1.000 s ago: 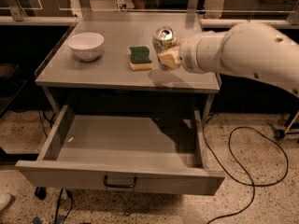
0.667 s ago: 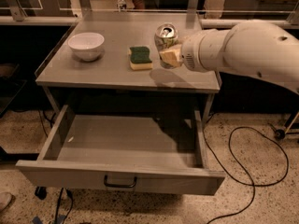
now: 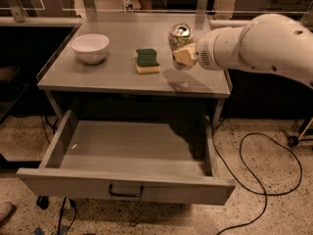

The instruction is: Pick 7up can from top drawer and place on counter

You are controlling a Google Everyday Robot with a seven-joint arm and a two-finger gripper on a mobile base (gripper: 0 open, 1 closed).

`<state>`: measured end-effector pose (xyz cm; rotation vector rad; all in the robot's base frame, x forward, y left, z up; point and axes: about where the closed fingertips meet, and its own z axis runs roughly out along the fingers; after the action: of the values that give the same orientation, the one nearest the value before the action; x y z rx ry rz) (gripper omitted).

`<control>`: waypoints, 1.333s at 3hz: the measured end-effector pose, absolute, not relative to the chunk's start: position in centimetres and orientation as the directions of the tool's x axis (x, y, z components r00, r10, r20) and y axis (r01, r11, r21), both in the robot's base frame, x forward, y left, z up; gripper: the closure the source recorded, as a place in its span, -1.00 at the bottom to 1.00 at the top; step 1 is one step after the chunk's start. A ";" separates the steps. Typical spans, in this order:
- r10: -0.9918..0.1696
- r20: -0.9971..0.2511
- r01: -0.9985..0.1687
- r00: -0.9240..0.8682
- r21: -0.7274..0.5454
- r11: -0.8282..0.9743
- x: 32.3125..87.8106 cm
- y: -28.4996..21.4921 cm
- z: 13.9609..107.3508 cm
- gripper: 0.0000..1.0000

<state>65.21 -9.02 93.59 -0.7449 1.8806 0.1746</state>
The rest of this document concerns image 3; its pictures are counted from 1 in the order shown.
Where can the green and yellow sponge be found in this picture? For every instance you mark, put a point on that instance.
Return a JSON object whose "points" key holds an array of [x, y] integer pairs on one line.
{"points": [[146, 61]]}

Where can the open grey metal drawer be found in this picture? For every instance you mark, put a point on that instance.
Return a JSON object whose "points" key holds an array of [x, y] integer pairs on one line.
{"points": [[171, 157]]}

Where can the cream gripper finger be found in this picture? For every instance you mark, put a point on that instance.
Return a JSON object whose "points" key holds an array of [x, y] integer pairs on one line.
{"points": [[186, 55]]}

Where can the clear plastic water bottle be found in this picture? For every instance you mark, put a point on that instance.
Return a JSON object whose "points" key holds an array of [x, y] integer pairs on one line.
{"points": [[127, 5]]}

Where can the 7up soda can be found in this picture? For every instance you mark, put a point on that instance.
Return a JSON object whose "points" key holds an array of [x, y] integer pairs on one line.
{"points": [[179, 36]]}

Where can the black drawer handle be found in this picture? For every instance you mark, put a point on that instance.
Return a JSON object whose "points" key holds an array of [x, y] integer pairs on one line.
{"points": [[126, 192]]}

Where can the grey metal counter cabinet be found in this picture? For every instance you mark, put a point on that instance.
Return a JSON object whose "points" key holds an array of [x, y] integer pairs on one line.
{"points": [[128, 32]]}

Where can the white ceramic bowl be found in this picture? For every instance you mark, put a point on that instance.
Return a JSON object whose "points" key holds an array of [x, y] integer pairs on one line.
{"points": [[91, 48]]}

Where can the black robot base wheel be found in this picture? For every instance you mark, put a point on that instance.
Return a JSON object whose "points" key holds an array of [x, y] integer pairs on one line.
{"points": [[293, 141]]}

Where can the white shoe tip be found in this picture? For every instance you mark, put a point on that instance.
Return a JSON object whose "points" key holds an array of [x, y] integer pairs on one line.
{"points": [[5, 209]]}

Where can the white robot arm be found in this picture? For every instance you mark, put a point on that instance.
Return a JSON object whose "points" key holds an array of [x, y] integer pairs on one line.
{"points": [[269, 43]]}

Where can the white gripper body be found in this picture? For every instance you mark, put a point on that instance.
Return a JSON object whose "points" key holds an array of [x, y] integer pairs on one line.
{"points": [[205, 52]]}

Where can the black cabinet caster wheel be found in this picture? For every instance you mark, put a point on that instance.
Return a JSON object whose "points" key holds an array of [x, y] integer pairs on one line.
{"points": [[42, 202]]}

